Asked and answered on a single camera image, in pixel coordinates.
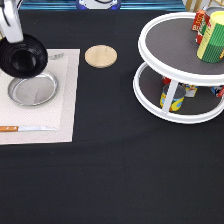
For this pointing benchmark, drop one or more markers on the beige woven placemat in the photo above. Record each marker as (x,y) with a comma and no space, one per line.
(57,113)

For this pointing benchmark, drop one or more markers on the yellow can on lower tier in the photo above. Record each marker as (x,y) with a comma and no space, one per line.
(177,99)

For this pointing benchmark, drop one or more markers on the wooden handled fork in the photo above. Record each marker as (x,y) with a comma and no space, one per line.
(55,56)

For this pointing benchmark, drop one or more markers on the red raisin box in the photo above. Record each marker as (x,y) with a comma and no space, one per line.
(199,24)

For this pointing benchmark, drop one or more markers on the black ribbed bowl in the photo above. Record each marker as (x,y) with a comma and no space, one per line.
(24,59)

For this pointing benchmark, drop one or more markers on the green yellow cylindrical canister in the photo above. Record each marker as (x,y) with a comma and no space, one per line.
(211,48)

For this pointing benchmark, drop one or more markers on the wooden handled knife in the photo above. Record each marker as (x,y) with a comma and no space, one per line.
(25,128)

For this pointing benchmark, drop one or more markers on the white two-tier lazy Susan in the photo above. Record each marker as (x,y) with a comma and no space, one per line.
(168,48)

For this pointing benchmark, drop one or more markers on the silver metal plate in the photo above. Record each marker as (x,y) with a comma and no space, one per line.
(33,91)

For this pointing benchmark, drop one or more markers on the round wooden coaster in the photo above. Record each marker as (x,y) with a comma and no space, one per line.
(100,56)

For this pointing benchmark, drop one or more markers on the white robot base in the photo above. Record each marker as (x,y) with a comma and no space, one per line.
(98,4)

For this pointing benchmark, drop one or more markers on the red flat box lower tier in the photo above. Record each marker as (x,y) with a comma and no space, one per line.
(218,91)

